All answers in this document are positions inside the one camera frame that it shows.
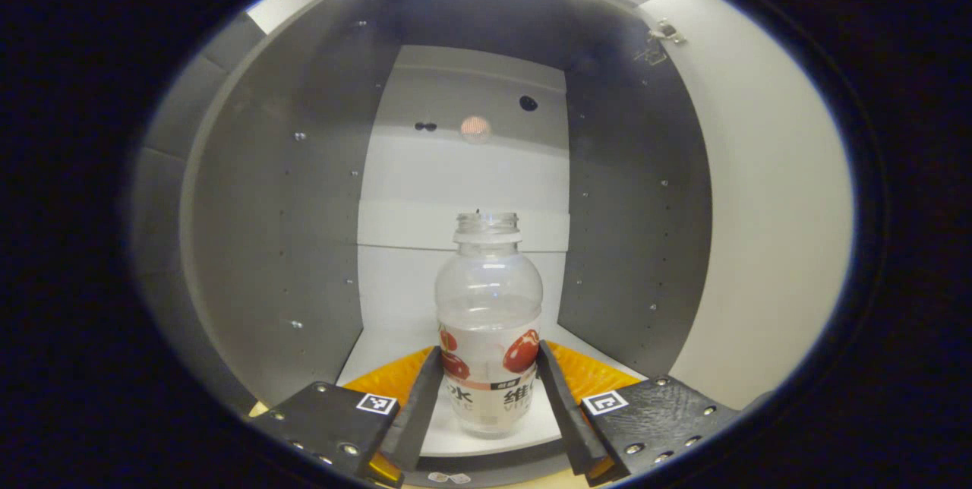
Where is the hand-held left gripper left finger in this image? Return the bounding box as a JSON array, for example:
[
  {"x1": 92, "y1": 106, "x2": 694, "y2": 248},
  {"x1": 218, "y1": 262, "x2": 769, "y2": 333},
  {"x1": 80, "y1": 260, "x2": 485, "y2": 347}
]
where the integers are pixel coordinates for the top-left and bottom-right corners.
[{"x1": 251, "y1": 345, "x2": 445, "y2": 486}]

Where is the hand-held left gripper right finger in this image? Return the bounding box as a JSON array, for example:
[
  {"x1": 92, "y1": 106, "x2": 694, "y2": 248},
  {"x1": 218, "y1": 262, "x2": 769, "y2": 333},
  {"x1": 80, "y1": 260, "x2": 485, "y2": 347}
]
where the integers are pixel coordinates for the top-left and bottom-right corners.
[{"x1": 535, "y1": 339, "x2": 741, "y2": 486}]

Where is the clear plastic bottle red label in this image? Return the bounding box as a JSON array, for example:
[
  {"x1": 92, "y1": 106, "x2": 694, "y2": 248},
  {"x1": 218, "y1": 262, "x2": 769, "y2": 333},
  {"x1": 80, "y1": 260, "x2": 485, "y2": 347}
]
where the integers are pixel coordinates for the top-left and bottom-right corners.
[{"x1": 434, "y1": 212, "x2": 544, "y2": 440}]

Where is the light grey cabinet door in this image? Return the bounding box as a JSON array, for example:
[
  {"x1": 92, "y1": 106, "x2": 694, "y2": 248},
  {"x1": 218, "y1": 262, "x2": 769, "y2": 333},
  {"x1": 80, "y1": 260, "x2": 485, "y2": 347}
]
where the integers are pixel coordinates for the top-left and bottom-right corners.
[{"x1": 638, "y1": 0, "x2": 855, "y2": 410}]

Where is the white cabinet shelf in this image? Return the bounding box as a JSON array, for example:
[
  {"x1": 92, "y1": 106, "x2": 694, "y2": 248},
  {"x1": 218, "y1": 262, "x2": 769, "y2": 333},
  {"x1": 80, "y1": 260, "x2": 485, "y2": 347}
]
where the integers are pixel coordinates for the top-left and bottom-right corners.
[{"x1": 338, "y1": 322, "x2": 646, "y2": 456}]

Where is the dark grey cabinet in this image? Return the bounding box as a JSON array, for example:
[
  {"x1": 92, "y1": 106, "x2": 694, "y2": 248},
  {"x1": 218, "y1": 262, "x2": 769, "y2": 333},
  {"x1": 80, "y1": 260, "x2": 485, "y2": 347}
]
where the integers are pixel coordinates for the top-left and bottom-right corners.
[{"x1": 181, "y1": 0, "x2": 715, "y2": 486}]

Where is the metal cabinet door hinge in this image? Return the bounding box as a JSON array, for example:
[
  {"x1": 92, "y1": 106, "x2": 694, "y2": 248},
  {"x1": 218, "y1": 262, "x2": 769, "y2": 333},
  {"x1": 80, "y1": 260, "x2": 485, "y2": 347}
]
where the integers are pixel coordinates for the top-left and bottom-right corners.
[{"x1": 634, "y1": 18, "x2": 686, "y2": 66}]

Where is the black backdrop cloth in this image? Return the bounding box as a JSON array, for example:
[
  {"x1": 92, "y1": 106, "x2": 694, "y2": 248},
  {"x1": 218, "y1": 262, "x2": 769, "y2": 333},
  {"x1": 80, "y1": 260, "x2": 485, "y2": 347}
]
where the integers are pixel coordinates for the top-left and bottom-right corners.
[{"x1": 129, "y1": 12, "x2": 267, "y2": 414}]

